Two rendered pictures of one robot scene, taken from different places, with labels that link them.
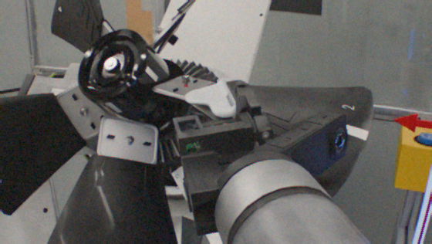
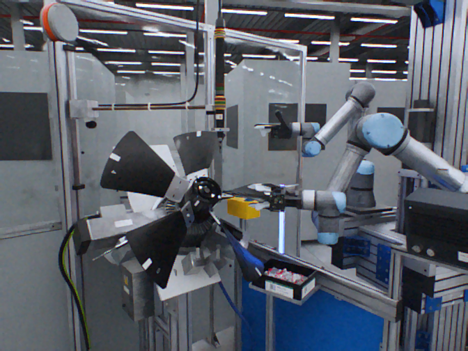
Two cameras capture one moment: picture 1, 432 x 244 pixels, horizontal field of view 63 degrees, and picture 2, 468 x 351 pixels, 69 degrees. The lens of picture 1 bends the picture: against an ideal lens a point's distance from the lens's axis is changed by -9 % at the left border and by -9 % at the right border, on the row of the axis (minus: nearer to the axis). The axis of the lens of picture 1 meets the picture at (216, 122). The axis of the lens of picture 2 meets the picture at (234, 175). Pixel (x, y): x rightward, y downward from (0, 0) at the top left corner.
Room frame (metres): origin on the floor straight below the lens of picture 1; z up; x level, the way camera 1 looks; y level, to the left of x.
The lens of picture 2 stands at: (-0.08, 1.19, 1.45)
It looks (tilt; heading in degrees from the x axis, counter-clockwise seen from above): 8 degrees down; 296
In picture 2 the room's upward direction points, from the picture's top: straight up
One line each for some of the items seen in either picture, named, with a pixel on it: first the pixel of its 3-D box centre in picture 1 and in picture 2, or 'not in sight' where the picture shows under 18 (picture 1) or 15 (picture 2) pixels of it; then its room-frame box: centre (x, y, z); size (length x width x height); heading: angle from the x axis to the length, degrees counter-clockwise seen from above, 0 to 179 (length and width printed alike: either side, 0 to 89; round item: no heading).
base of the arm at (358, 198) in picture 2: not in sight; (361, 195); (0.09, -0.70, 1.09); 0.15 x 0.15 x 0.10
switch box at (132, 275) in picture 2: not in sight; (136, 288); (0.94, 0.10, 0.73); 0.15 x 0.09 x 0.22; 154
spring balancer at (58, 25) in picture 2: not in sight; (60, 24); (1.25, 0.15, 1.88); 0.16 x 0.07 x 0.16; 99
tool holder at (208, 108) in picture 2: not in sight; (217, 118); (0.55, 0.04, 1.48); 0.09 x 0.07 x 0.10; 9
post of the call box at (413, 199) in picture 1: (412, 201); (243, 226); (0.65, -0.41, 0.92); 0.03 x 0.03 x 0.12; 64
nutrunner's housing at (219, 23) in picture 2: not in sight; (220, 75); (0.54, 0.04, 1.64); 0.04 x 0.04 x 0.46
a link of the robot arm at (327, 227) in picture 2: not in sight; (326, 226); (0.15, -0.07, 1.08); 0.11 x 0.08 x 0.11; 112
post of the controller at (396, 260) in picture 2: not in sight; (395, 271); (-0.09, -0.05, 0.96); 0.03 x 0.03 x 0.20; 64
